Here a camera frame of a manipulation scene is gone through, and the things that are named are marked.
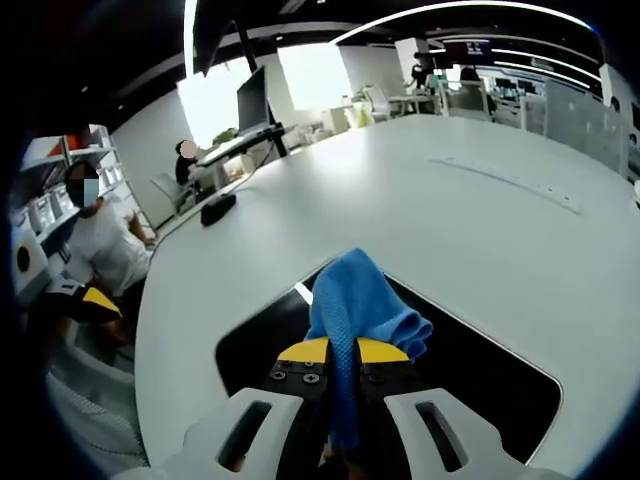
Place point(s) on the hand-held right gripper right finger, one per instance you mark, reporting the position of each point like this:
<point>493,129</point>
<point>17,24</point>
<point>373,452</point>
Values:
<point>425,440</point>

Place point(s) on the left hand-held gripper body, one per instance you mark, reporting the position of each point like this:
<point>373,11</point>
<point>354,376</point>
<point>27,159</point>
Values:
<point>32,280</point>

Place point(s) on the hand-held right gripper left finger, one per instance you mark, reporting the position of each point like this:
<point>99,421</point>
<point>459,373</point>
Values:
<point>260,435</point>

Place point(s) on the blue cleaning cloth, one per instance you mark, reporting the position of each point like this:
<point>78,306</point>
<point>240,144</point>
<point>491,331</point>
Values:
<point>357,300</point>

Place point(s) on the white storage shelf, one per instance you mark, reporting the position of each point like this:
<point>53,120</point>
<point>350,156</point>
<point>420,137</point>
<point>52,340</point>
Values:
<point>55,165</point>

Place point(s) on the black case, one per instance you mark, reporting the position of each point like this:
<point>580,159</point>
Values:
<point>218,209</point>

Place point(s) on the green plant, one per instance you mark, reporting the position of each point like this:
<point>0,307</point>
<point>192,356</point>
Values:
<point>225,135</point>

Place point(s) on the standing desk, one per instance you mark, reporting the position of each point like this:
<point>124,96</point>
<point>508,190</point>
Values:
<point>240,145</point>

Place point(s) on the black computer monitor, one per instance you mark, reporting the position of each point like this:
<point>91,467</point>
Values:
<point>252,100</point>

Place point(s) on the white power strip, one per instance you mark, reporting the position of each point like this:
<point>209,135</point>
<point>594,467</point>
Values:
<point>505,182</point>

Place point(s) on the curved ceiling light strip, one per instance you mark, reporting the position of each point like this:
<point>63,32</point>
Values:
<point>190,35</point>
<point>450,7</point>

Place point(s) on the black hanging panel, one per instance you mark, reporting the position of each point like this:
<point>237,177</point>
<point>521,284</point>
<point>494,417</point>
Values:
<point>210,35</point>

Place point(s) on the white mesh office chair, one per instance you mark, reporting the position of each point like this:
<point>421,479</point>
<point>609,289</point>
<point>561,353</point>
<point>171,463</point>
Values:
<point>467,97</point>

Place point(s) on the frosted glass partition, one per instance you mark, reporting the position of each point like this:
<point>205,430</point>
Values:
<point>585,125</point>

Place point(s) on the wall screen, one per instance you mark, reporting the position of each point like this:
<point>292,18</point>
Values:
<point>467,48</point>

